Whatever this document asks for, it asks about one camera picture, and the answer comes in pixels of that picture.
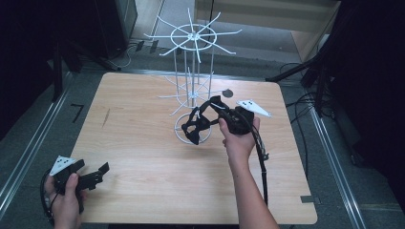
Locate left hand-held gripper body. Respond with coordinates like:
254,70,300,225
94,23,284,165
50,155,96,196

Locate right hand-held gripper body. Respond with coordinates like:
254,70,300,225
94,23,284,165
223,99,272,135

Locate large black bow tie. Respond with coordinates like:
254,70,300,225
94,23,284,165
181,106,214,146

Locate white wire hook rack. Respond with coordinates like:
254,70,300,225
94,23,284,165
142,8,243,146

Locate person's right hand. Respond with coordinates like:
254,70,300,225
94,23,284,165
218,115,262,164

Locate person's left hand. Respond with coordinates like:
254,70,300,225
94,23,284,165
44,172,88,229

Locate black tripod stand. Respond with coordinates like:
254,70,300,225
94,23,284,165
265,0,343,119
51,39,122,103

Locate light wooden platform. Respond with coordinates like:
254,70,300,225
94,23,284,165
194,0,342,64

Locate grey tape piece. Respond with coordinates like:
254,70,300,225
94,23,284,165
300,195,321,205

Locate black cabinet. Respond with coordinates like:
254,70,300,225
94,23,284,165
95,0,139,60

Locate left hand-held gripper cable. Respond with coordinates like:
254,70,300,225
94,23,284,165
40,168,55,225

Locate hand-held gripper cable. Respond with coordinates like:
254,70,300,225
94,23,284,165
250,123,270,207
40,168,55,225

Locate aluminium floor rail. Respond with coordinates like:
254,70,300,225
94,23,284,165
0,72,74,221
309,107,368,229

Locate right hand-held gripper cable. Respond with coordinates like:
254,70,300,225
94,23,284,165
250,123,270,207

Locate black floor cables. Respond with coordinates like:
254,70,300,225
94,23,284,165
279,61,335,175

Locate white floor cable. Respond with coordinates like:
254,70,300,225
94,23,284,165
117,43,139,70

